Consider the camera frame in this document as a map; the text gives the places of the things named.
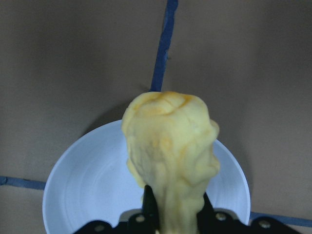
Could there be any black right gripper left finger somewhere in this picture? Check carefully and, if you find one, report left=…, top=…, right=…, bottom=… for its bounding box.
left=142, top=185, right=159, bottom=233

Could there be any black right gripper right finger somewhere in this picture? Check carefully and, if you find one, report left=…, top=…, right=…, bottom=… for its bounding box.
left=196, top=193, right=215, bottom=234

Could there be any blue plate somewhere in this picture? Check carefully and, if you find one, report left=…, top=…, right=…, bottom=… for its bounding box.
left=42, top=120, right=251, bottom=234

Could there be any yellow bread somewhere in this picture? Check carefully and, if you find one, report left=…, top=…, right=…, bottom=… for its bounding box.
left=121, top=91, right=220, bottom=234

